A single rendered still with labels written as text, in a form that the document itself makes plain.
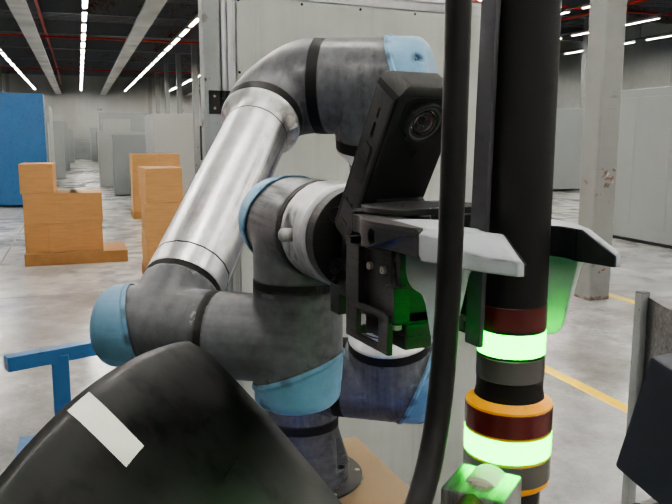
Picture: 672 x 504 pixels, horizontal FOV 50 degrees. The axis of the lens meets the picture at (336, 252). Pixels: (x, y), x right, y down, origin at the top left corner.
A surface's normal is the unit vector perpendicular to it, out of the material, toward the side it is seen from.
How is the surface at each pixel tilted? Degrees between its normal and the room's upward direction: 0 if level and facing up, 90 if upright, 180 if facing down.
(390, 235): 90
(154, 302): 41
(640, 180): 90
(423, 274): 90
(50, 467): 49
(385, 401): 105
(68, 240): 90
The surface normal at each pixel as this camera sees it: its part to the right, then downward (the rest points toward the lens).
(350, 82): -0.25, 0.15
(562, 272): -0.83, 0.15
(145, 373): 0.64, -0.73
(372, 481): 0.00, -0.99
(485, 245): -0.40, -0.65
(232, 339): -0.24, -0.07
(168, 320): -0.22, -0.32
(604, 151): 0.33, 0.15
